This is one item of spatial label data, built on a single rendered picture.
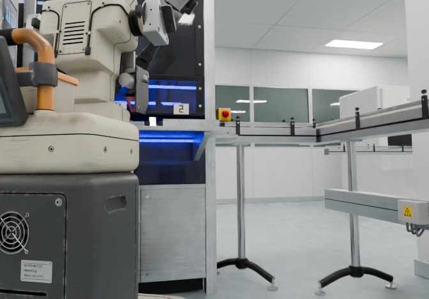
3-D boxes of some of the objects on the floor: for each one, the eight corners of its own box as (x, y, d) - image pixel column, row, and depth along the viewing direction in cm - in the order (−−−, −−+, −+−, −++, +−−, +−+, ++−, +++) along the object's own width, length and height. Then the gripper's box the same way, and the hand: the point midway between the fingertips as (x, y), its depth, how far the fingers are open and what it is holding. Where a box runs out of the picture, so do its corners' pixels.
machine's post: (203, 291, 207) (201, -65, 223) (214, 289, 208) (210, -64, 224) (206, 294, 201) (203, -72, 217) (217, 293, 202) (213, -71, 218)
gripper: (123, 80, 184) (123, 112, 185) (127, 78, 175) (127, 111, 175) (137, 82, 187) (136, 112, 188) (142, 80, 178) (142, 112, 178)
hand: (132, 110), depth 181 cm, fingers closed
